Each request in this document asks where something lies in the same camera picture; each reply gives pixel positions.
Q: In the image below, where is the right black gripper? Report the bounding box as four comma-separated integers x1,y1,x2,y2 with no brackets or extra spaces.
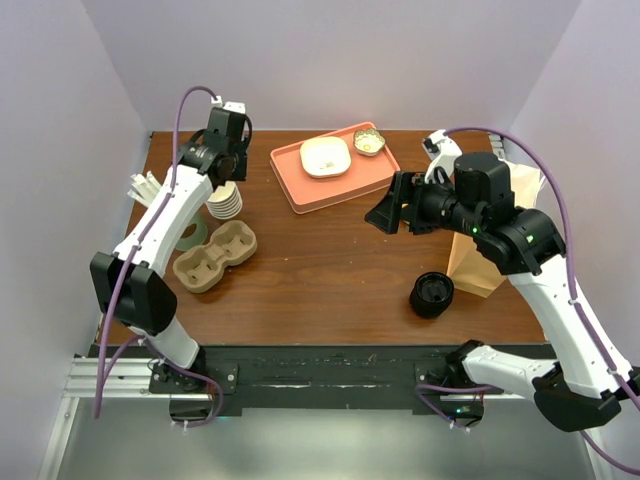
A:
365,169,483,236

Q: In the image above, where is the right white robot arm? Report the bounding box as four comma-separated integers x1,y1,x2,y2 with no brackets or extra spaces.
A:
365,152,639,432

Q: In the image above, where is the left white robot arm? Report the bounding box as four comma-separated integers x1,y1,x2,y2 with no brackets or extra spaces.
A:
90,102,252,392

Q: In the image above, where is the stack of paper cups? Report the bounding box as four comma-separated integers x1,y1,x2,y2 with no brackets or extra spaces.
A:
205,181,243,220

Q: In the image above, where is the pink serving tray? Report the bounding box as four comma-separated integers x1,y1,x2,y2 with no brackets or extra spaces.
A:
270,121,399,215

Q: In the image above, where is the small floral bowl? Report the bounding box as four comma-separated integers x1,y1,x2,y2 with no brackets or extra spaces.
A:
353,127,386,157

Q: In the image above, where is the wrapped white straw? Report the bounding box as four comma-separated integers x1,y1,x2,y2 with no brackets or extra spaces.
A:
131,174,160,196
127,190,155,208
146,171,162,191

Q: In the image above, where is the cream square plate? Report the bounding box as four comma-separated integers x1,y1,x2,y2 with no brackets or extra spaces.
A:
300,136,351,179

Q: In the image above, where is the stack of black lids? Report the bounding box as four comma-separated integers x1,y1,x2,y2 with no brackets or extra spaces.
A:
409,272,454,319

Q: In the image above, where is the brown paper bag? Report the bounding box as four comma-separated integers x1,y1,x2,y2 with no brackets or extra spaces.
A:
446,160,546,298

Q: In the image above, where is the green straw holder cup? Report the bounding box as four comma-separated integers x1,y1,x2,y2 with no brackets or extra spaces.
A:
175,213,208,252

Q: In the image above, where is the cardboard cup carrier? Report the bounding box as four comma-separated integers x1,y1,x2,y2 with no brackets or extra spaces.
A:
173,220,258,293

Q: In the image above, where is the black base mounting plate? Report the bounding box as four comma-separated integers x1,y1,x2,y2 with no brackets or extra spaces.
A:
148,344,501,417

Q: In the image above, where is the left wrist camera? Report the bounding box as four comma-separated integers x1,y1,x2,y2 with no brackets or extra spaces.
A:
211,95,246,115

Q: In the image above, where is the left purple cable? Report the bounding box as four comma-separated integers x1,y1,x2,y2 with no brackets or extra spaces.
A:
93,86,224,429

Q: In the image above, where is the purple cable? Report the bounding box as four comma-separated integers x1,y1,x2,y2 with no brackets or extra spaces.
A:
413,126,640,474
93,86,224,429

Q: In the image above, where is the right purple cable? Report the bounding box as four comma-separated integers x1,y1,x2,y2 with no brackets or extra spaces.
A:
413,126,640,474

